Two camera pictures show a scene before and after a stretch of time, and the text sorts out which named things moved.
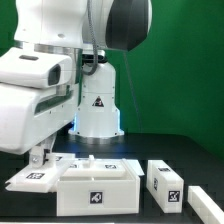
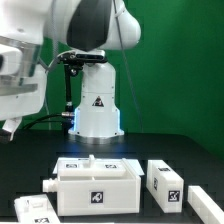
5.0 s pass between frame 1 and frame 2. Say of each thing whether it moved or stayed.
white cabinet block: stayed
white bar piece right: stayed
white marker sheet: stayed
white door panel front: moved
